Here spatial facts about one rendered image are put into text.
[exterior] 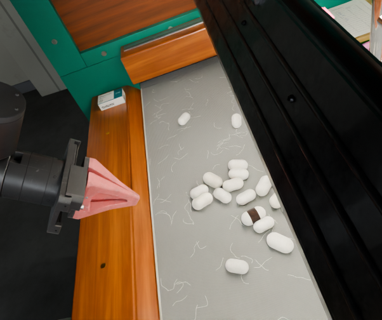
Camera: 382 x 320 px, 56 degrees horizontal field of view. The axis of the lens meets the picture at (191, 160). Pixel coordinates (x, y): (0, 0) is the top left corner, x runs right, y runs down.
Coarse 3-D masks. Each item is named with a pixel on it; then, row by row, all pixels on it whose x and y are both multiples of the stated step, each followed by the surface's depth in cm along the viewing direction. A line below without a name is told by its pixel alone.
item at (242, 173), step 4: (236, 168) 59; (240, 168) 59; (228, 172) 60; (232, 172) 59; (236, 172) 59; (240, 172) 58; (244, 172) 58; (248, 172) 59; (232, 176) 59; (236, 176) 59; (240, 176) 58; (244, 176) 58; (248, 176) 59
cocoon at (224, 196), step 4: (216, 188) 58; (220, 188) 58; (216, 192) 57; (220, 192) 57; (224, 192) 57; (228, 192) 57; (216, 196) 57; (220, 196) 57; (224, 196) 56; (228, 196) 56; (220, 200) 57; (224, 200) 56; (228, 200) 56
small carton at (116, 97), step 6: (114, 90) 83; (120, 90) 82; (102, 96) 83; (108, 96) 82; (114, 96) 81; (120, 96) 81; (102, 102) 81; (108, 102) 81; (114, 102) 81; (120, 102) 82; (102, 108) 82; (108, 108) 82
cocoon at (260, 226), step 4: (260, 220) 51; (264, 220) 51; (268, 220) 51; (272, 220) 51; (256, 224) 51; (260, 224) 51; (264, 224) 51; (268, 224) 51; (272, 224) 51; (256, 228) 51; (260, 228) 51; (264, 228) 51; (268, 228) 51; (260, 232) 51
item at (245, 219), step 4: (256, 208) 52; (260, 208) 52; (244, 212) 53; (260, 212) 52; (264, 212) 52; (244, 216) 52; (248, 216) 52; (260, 216) 52; (264, 216) 52; (244, 220) 52; (248, 220) 52; (244, 224) 53; (248, 224) 52; (252, 224) 52
